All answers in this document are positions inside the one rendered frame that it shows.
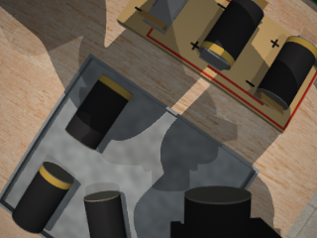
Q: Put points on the tan battery holder board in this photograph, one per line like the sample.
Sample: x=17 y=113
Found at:
x=183 y=25

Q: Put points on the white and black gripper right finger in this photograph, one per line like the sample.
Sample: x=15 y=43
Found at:
x=259 y=229

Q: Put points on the black battery with gold end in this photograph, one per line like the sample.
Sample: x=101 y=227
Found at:
x=232 y=31
x=42 y=197
x=105 y=214
x=98 y=112
x=288 y=71
x=217 y=212

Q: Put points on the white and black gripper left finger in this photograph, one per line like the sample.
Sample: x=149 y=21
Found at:
x=177 y=230

